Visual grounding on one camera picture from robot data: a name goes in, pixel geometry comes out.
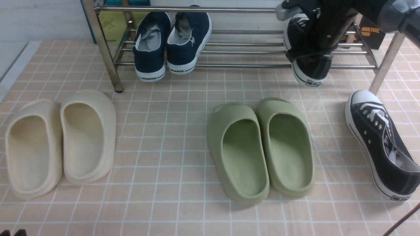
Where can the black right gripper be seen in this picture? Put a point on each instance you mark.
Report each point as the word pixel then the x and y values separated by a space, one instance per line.
pixel 328 22

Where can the black canvas sneaker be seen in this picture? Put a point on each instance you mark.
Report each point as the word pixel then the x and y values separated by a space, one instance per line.
pixel 394 172
pixel 309 66

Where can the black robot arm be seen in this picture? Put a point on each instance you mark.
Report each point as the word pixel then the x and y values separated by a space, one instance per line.
pixel 389 16

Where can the steel shoe rack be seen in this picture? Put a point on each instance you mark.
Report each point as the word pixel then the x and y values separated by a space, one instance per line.
pixel 112 62

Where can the green box behind rack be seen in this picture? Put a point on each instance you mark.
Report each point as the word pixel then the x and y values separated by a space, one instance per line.
pixel 113 24

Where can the black book orange text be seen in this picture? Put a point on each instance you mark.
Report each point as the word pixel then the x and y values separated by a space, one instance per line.
pixel 372 35

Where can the green foam slipper right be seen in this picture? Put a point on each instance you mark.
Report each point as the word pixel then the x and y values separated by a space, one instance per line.
pixel 287 147

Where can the green foam slipper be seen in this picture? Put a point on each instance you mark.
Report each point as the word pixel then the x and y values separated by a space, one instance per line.
pixel 287 147
pixel 235 142

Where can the navy canvas sneaker right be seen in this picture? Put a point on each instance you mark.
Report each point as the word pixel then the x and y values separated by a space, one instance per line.
pixel 188 37

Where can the navy canvas sneaker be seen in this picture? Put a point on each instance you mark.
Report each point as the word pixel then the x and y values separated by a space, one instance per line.
pixel 188 37
pixel 149 46

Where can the green foam slipper left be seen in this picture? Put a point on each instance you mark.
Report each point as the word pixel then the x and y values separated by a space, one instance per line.
pixel 235 142

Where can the navy canvas sneaker left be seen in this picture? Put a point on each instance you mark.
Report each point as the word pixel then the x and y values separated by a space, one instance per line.
pixel 149 46

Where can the cream foam slipper right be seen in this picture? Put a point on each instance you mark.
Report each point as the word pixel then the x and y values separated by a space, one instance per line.
pixel 88 119

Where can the cream foam slipper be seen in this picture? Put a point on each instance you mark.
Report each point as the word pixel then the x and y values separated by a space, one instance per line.
pixel 88 119
pixel 33 142

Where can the cream foam slipper left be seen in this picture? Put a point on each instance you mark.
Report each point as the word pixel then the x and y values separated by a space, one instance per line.
pixel 33 142

